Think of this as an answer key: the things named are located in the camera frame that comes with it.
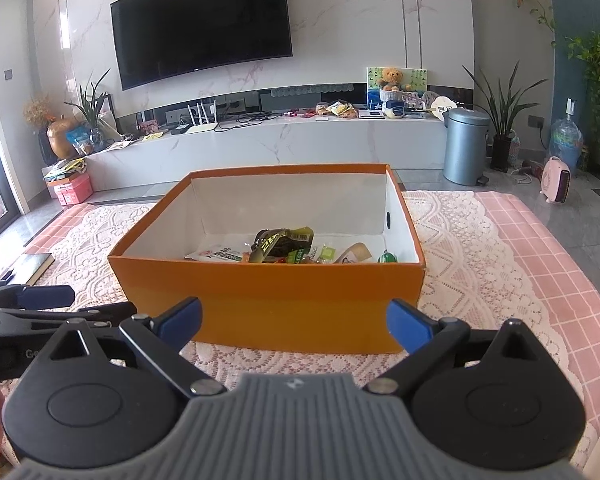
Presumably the blue grey trash can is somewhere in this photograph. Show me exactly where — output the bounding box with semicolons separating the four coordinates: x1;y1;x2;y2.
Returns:
442;108;492;187

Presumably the tan snack packet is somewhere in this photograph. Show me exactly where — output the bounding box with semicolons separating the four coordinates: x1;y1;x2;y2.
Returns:
332;242;374;265

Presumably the water bottle with pump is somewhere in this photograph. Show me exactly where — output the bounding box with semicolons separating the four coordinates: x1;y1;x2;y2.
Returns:
549;97;586;172

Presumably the clear green label snack bag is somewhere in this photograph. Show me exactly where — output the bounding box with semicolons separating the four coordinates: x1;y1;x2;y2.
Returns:
286;245;339;265

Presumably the pink checked blanket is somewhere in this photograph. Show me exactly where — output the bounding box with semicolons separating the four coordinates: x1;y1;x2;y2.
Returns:
23;190;600;463

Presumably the black curved television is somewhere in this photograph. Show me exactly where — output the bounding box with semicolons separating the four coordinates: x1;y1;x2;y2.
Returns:
110;0;295;92

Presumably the white router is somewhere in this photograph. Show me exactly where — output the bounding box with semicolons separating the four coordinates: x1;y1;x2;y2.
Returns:
185;101;219;135

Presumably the long leaf potted plant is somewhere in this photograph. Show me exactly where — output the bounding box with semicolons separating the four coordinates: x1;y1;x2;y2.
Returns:
461;61;549;174

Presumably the white marble television console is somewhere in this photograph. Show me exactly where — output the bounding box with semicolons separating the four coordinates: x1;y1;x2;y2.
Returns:
81;109;449;194

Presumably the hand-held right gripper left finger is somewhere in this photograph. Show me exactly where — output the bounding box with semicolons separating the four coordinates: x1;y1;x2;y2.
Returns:
45;296;227;397

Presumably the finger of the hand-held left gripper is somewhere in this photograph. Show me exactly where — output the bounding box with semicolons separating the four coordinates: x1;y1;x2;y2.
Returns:
0;301;137;337
0;284;76;314

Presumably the dark book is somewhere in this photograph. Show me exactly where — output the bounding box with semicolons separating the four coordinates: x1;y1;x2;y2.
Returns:
9;252;56;287

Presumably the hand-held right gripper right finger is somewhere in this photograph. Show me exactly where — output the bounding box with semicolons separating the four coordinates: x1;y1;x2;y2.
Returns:
362;298;543;396

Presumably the white pretzel stick packet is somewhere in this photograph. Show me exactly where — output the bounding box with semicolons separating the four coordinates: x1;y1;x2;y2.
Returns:
184;243;244;264

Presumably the pink space heater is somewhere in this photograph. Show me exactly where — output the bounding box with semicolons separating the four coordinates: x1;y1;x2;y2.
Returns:
540;155;574;205

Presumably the dark green snack packet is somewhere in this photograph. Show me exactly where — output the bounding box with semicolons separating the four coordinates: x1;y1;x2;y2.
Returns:
249;226;315;264

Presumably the pile of yellow snack bags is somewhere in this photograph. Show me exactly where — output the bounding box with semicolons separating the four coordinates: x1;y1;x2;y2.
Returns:
315;101;359;120

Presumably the potted aloe plant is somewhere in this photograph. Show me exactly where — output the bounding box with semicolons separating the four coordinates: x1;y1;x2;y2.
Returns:
64;69;114;154

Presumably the green framed picture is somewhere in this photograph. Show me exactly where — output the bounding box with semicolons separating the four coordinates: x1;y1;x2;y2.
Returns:
365;65;429;111

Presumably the orange cardboard box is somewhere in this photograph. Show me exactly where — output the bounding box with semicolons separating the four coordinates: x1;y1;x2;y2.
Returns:
107;162;427;356

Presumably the brown teddy bear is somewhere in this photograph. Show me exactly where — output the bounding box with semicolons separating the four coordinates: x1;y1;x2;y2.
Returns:
377;67;406;93

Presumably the pink cardboard box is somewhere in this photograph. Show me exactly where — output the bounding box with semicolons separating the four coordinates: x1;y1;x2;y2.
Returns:
44;172;94;206

